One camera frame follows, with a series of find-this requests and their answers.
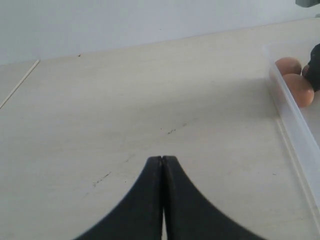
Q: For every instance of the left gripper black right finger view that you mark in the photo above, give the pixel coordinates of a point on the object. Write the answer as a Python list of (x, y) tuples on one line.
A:
[(189, 215)]

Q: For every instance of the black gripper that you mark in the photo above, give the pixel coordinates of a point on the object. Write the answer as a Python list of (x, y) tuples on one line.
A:
[(313, 72)]

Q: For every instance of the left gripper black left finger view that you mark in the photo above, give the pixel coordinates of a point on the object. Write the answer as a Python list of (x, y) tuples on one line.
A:
[(139, 215)]

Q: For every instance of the brown egg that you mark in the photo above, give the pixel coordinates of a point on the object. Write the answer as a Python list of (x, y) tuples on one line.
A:
[(288, 65), (300, 89), (305, 70)]

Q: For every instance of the clear plastic bin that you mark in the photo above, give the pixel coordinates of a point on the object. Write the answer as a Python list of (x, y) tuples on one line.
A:
[(302, 125)]

